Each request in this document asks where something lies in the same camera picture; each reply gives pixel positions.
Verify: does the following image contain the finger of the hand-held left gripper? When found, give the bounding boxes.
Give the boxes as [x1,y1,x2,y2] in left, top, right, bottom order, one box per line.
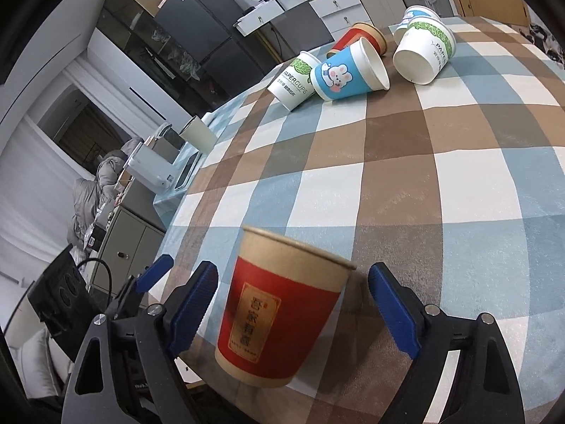
[108,255,174,319]

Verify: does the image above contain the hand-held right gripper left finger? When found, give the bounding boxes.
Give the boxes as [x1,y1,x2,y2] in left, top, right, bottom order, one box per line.
[62,260,220,424]

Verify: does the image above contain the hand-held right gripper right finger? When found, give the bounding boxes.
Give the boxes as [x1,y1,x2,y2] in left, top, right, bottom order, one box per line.
[368,262,522,424]

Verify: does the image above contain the red paper cup gold label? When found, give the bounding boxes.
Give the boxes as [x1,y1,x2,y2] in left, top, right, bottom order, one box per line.
[215,225,357,388]

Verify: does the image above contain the beige paper cup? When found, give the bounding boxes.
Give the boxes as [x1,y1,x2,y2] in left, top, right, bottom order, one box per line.
[178,116,216,151]

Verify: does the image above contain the white paper cup green leaves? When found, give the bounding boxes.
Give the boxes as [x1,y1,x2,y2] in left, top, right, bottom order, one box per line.
[267,51,322,112]
[392,18,457,86]

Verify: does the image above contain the blue paper cup bunny print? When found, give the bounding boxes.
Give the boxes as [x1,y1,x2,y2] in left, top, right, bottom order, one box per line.
[310,37,391,102]

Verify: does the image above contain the white paper cup colourful print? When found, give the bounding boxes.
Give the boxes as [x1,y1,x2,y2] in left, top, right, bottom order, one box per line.
[394,5,442,46]

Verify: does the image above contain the grey metal cabinet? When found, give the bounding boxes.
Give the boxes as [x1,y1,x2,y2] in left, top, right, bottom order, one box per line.
[87,205,167,293]

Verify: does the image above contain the white cushion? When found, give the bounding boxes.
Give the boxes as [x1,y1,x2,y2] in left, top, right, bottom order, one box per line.
[9,328,73,400]

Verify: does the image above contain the white desktop appliance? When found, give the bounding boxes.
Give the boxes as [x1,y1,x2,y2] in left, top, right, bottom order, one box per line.
[123,123,204,195]

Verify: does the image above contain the checked blanket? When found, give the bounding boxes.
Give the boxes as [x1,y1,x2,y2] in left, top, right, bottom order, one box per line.
[152,14,565,424]

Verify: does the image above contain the dark glass cabinet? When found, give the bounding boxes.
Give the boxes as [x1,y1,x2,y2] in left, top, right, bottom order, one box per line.
[96,0,230,113]

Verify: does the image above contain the black refrigerator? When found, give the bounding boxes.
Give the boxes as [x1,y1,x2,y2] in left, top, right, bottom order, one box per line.
[153,0,283,87]

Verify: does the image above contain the white drawer cabinet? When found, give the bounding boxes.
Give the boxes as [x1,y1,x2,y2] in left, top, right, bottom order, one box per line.
[233,0,386,38]

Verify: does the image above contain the black cable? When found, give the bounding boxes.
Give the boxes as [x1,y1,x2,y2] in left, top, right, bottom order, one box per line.
[74,258,113,294]

